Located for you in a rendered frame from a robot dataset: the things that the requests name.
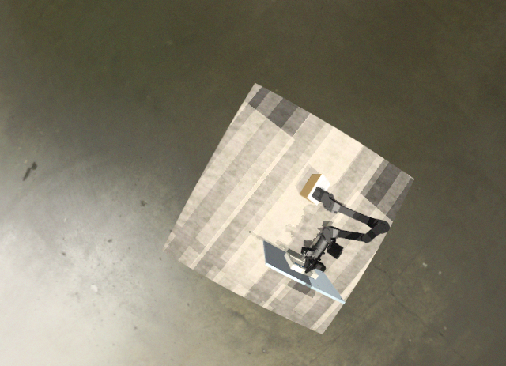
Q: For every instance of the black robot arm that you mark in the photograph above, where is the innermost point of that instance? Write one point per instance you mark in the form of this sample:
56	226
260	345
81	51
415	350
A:
330	233

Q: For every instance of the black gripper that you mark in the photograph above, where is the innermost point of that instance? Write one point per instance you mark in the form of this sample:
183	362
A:
311	264

